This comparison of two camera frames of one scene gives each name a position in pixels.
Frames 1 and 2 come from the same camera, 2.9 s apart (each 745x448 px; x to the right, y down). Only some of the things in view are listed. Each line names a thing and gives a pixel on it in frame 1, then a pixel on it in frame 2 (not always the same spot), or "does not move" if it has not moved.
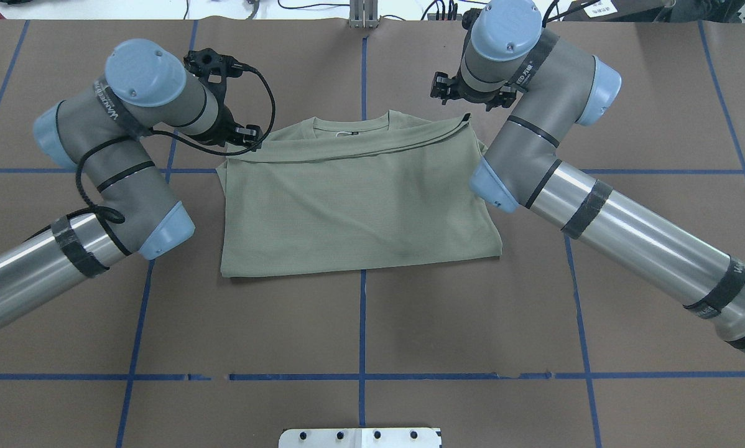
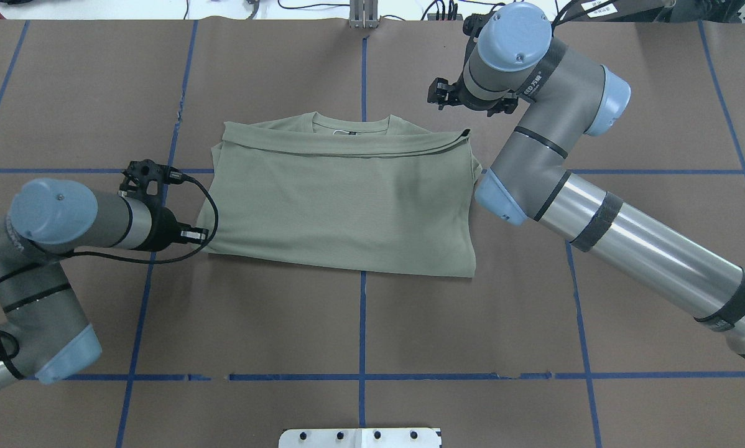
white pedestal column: x=360 y=437 does not move
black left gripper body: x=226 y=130 → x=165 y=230
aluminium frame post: x=364 y=14 does not move
